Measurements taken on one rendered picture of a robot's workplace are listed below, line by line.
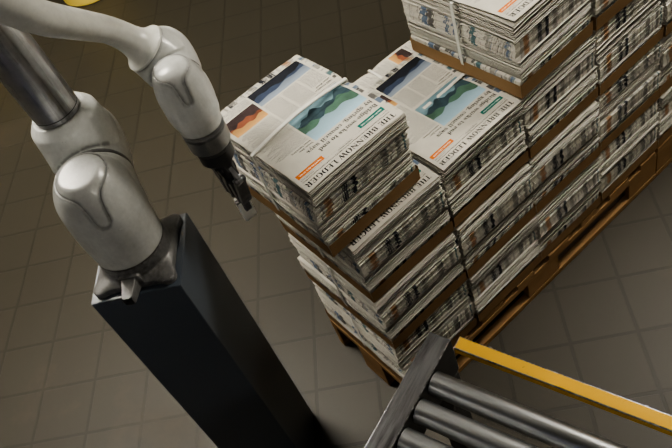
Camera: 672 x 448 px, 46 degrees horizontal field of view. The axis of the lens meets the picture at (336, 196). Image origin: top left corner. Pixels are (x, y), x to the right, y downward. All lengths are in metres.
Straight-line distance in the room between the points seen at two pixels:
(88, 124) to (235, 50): 2.32
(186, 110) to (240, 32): 2.55
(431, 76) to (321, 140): 0.53
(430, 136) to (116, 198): 0.80
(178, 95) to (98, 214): 0.27
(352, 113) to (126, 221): 0.53
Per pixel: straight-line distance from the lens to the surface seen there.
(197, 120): 1.54
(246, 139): 1.77
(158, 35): 1.63
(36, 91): 1.64
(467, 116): 1.99
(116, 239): 1.60
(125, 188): 1.58
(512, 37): 1.89
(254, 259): 2.97
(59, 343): 3.15
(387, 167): 1.77
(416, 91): 2.10
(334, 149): 1.67
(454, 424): 1.56
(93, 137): 1.69
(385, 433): 1.57
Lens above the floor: 2.20
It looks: 46 degrees down
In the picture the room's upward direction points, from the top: 22 degrees counter-clockwise
